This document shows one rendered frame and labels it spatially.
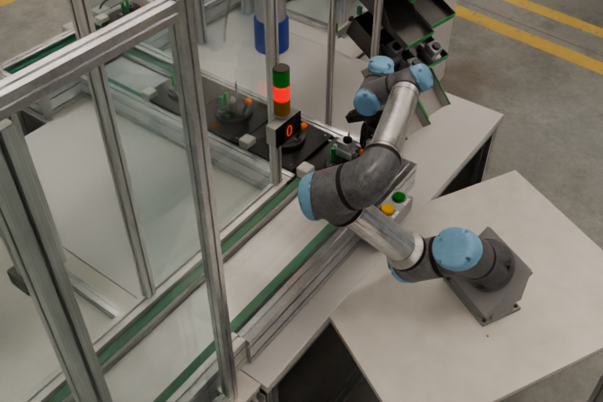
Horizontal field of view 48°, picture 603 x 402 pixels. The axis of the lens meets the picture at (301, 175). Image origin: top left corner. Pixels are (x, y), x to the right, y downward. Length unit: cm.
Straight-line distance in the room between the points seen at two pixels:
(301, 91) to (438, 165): 68
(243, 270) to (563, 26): 384
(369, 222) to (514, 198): 85
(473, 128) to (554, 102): 186
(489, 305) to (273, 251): 65
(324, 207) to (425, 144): 105
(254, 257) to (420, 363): 57
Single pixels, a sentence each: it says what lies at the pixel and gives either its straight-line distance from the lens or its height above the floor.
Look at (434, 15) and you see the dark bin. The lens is 233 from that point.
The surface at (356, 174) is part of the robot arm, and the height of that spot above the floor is 145.
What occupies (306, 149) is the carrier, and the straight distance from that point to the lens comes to 233.
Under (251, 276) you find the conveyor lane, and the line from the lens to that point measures 200.
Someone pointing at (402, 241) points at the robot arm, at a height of 115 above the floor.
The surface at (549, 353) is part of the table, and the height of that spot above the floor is 86.
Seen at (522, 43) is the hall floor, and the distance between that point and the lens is 506.
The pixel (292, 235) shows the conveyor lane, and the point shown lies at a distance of 210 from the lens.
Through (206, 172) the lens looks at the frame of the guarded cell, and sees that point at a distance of 123.
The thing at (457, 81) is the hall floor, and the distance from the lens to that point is 453.
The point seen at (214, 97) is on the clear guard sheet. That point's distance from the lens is 177.
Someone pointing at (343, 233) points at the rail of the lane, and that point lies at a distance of 206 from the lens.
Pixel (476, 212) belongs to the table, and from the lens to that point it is 233.
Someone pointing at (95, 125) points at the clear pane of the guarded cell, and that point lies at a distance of 101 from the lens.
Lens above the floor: 245
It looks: 42 degrees down
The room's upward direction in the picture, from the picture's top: straight up
